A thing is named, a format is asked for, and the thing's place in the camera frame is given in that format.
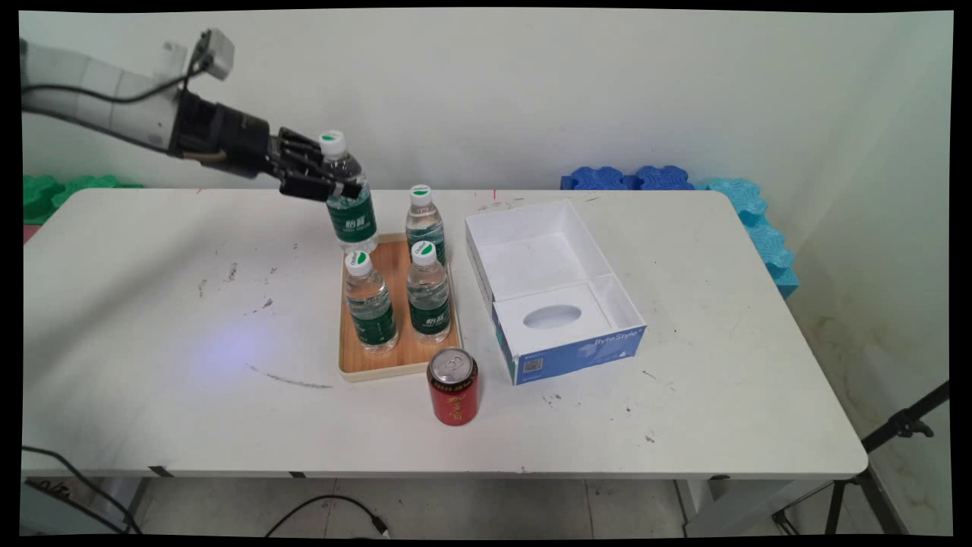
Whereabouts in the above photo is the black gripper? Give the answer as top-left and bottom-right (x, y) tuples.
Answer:
(168, 90), (363, 203)

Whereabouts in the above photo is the water bottle green label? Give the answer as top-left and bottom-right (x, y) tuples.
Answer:
(317, 130), (379, 255)
(405, 185), (447, 267)
(406, 241), (453, 344)
(344, 251), (399, 354)

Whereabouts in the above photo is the wooden tray cream rim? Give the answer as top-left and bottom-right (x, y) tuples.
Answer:
(339, 232), (464, 382)

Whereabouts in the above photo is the green foam mat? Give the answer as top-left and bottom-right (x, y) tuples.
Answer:
(23, 175), (145, 226)

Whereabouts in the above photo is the red soda can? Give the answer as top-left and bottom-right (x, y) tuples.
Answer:
(427, 347), (480, 426)

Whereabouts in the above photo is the dark blue foam mat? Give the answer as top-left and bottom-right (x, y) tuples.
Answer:
(560, 166), (696, 191)

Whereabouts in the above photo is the open blue white cardboard box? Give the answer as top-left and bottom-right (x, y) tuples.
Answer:
(465, 199), (648, 386)

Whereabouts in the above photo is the light blue foam mat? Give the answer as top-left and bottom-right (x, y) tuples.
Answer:
(694, 178), (800, 299)

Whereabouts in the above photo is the white table leg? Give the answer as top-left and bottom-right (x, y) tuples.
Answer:
(674, 477), (836, 537)

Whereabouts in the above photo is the black tripod stand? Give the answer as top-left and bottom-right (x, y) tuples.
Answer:
(772, 380), (951, 536)

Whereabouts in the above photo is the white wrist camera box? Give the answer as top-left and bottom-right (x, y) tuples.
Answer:
(197, 28), (235, 81)

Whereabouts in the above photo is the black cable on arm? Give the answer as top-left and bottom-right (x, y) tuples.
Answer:
(21, 34), (215, 105)

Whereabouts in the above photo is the black floor cable with plug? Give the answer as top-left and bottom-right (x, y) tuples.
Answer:
(264, 495), (393, 537)

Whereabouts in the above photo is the black cable over table edge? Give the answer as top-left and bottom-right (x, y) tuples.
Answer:
(21, 444), (144, 535)

